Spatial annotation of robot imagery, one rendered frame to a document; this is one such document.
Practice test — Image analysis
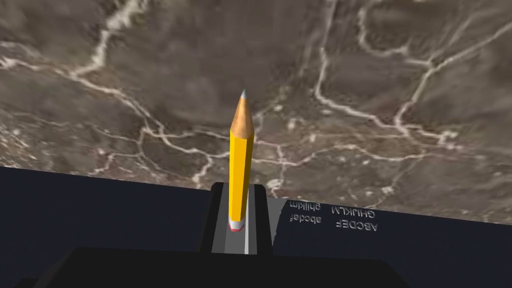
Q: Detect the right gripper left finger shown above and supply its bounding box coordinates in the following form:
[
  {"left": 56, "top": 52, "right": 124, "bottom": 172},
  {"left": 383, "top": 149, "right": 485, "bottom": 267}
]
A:
[{"left": 199, "top": 182, "right": 231, "bottom": 255}]

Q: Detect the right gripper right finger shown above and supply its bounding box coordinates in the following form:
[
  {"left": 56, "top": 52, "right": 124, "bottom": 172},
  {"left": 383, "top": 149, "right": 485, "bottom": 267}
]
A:
[{"left": 243, "top": 183, "right": 274, "bottom": 256}]

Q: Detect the yellow pencil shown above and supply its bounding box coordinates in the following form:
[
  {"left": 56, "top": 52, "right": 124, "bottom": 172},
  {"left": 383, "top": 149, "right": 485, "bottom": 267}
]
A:
[{"left": 227, "top": 88, "right": 256, "bottom": 233}]

